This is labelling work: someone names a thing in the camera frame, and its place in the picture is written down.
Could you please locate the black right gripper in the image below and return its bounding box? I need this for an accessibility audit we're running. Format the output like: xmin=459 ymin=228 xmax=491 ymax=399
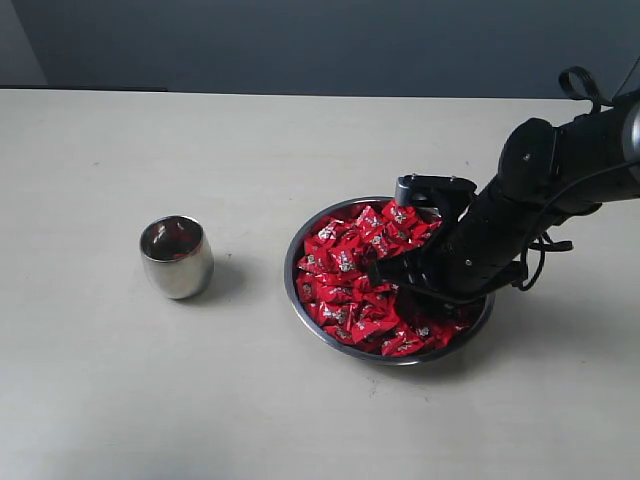
xmin=367 ymin=209 xmax=528 ymax=320

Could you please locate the metal bowl of red candies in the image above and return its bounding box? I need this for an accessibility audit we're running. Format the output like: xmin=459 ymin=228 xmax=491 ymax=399
xmin=284 ymin=196 xmax=496 ymax=366

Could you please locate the pile of red candies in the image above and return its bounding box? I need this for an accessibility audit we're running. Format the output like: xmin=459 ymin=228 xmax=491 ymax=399
xmin=295 ymin=200 xmax=483 ymax=357

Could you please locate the black cable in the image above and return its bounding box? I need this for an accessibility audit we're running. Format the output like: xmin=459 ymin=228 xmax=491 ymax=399
xmin=514 ymin=159 xmax=640 ymax=293

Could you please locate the stainless steel cup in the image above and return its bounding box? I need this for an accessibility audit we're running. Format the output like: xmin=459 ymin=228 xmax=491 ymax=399
xmin=139 ymin=215 xmax=214 ymax=300

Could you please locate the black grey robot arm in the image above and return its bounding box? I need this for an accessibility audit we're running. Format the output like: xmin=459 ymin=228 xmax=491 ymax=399
xmin=368 ymin=66 xmax=639 ymax=304

